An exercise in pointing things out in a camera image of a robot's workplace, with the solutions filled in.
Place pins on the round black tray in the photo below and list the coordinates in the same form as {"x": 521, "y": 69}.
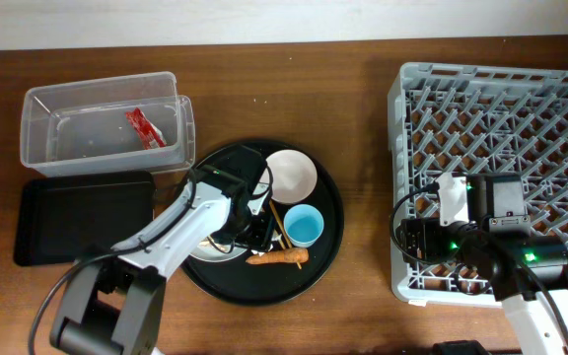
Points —
{"x": 238, "y": 282}

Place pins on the clear plastic bin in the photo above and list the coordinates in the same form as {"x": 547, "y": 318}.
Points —
{"x": 80, "y": 128}

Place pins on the pink bowl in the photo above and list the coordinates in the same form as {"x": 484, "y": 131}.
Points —
{"x": 295, "y": 176}

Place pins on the light grey plate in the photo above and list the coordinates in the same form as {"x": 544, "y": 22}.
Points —
{"x": 213, "y": 253}

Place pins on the orange carrot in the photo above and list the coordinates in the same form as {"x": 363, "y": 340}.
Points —
{"x": 289, "y": 255}

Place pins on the black rectangular tray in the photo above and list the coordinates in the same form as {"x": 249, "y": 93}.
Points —
{"x": 62, "y": 217}

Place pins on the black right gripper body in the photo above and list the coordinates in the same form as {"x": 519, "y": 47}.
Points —
{"x": 440, "y": 242}

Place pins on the light blue cup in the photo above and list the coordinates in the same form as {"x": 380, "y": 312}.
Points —
{"x": 303, "y": 225}

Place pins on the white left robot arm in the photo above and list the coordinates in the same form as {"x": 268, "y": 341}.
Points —
{"x": 112, "y": 302}

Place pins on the grey dishwasher rack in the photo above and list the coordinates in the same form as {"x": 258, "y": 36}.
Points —
{"x": 481, "y": 120}

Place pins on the red wrapper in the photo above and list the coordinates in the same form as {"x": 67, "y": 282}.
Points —
{"x": 150, "y": 136}

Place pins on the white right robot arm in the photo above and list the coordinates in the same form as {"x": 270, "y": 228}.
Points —
{"x": 529, "y": 278}

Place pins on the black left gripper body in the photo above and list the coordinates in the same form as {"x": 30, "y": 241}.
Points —
{"x": 255, "y": 231}

